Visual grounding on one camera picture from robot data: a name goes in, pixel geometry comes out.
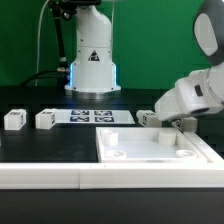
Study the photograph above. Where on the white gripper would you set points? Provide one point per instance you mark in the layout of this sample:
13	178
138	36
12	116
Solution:
200	93

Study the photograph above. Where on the white square tabletop part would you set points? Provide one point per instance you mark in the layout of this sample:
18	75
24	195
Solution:
145	145

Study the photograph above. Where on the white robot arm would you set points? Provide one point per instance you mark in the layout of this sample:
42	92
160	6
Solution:
93	71

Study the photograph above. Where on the white L-shaped obstacle fence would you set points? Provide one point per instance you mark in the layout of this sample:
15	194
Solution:
116	175

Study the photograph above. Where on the white sheet with fiducial tags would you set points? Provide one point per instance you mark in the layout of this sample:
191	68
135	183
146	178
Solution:
94	116

